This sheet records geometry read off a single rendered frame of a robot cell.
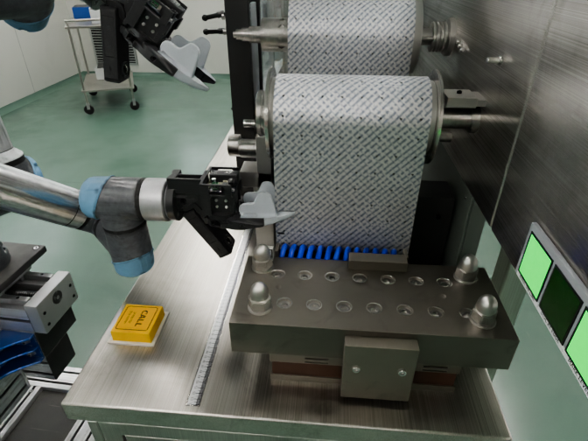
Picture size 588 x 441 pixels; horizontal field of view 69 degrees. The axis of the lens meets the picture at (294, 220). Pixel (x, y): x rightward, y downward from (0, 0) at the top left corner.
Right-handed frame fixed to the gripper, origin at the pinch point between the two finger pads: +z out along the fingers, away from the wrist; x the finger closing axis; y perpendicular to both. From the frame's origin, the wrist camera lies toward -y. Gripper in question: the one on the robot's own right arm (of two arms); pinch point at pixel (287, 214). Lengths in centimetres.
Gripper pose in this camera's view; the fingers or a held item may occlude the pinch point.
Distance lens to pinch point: 73.4
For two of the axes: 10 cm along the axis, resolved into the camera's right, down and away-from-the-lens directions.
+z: 10.0, 0.4, -0.7
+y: 0.0, -8.5, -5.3
